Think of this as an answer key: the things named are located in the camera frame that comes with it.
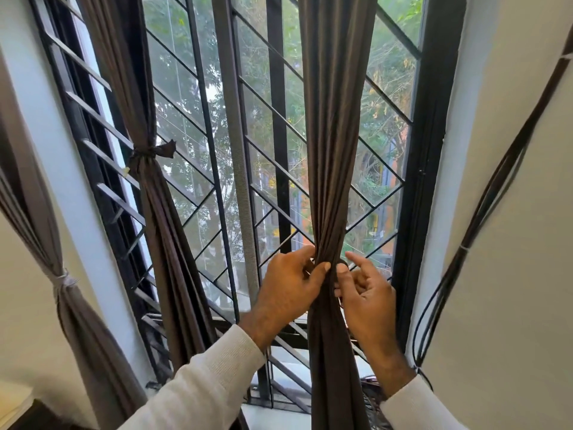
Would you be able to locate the dark grey curtain tie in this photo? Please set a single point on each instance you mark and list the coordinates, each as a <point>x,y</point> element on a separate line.
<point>341,261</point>
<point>152,152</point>

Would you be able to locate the cream perforated plastic box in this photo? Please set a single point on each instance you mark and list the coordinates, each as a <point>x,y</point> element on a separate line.
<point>11,398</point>

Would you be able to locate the person's right forearm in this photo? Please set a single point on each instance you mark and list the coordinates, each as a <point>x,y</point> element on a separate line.
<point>416,412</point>

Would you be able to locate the orange brick building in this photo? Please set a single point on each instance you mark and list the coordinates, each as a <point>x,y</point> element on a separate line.
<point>394,147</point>

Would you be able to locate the person's right hand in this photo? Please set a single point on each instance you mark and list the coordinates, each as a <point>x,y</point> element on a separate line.
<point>371,317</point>

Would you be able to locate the person's left forearm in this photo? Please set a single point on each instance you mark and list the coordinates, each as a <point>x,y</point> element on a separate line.
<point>201,389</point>

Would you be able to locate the light grey curtain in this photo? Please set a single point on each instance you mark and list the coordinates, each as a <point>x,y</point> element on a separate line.
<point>89,344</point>

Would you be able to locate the dark grey curtain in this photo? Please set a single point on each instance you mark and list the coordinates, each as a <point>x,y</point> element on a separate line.
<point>335,129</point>
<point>165,241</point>

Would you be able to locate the person's left hand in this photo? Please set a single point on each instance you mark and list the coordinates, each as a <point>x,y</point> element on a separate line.
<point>286,295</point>

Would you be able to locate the light grey curtain tie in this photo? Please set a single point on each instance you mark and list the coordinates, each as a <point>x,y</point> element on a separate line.
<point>62,279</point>

